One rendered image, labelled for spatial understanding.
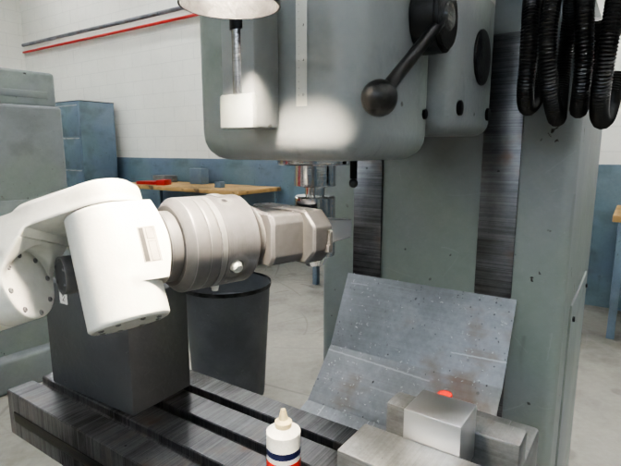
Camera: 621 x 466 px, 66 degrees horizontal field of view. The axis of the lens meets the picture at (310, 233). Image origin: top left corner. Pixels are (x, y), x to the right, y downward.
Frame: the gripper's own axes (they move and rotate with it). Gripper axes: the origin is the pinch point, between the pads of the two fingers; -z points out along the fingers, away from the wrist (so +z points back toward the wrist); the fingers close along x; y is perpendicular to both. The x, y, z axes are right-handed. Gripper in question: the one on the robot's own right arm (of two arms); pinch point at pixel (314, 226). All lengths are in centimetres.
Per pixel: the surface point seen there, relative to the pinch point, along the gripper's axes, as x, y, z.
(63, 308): 43.7, 17.4, 16.4
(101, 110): 705, -66, -221
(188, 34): 564, -160, -290
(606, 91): -21.0, -15.9, -25.8
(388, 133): -10.2, -10.5, -0.3
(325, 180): -2.3, -5.5, 0.6
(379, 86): -15.2, -13.8, 7.3
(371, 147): -10.4, -9.1, 2.6
